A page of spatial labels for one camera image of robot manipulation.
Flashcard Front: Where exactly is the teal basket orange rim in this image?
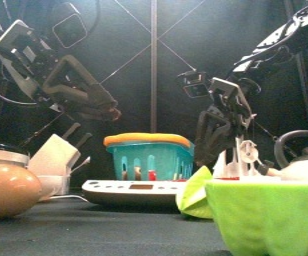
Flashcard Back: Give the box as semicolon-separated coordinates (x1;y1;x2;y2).
101;132;196;182

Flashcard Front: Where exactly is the white toy knife block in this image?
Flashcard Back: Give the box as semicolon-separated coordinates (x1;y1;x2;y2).
27;133;81;177

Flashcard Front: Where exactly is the yellow-green cloth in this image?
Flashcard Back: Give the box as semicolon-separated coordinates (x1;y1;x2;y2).
174;165;215;220

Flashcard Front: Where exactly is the white toy kitchen scale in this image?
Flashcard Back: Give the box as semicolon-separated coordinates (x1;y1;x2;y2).
80;179;188;208

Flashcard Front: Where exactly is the silver toy pot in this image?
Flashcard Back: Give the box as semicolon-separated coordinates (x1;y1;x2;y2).
0;143;31;168

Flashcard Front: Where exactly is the brown toy egg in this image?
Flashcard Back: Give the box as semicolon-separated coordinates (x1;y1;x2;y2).
0;163;43;219

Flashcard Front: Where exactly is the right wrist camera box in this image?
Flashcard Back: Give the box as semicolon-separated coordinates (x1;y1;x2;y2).
176;70;212;99

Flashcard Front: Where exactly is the white cable loop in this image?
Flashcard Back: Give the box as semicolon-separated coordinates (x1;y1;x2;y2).
0;73;40;106

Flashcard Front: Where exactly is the white toy kettle black handle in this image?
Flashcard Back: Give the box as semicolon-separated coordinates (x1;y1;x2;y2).
267;129;308;184

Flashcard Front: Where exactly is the grey vertical frame pole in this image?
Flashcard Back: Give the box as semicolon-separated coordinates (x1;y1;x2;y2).
150;0;158;134

